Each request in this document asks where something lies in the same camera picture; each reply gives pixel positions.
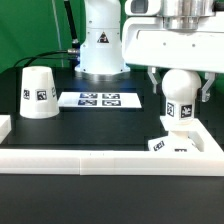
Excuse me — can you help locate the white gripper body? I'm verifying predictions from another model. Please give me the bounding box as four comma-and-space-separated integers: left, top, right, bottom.
122, 0, 224, 73

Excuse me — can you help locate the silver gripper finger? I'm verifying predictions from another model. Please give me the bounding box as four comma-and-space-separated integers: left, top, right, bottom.
147, 66, 161, 94
198, 72, 216, 102

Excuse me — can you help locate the white lamp bulb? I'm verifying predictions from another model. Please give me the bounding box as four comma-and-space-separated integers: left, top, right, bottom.
162, 69, 201, 124

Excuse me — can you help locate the white lamp base block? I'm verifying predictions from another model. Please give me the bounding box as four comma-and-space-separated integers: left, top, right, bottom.
147, 115, 201, 153

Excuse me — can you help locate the white lamp shade cone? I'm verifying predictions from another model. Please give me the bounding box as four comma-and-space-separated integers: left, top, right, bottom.
20, 66, 59, 119

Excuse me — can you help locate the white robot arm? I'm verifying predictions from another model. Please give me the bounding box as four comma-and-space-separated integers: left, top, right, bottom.
76, 0, 224, 102

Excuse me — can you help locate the white marker sheet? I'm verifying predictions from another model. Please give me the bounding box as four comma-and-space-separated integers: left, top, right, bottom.
58, 92, 141, 108

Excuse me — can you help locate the white U-shaped fence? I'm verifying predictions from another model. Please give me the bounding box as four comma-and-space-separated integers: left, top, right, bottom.
0, 119, 224, 176

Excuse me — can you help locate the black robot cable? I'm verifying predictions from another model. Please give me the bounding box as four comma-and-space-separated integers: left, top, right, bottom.
13, 0, 81, 68

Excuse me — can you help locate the grey thin cable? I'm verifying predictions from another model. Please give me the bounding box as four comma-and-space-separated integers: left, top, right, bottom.
51, 0, 65, 69

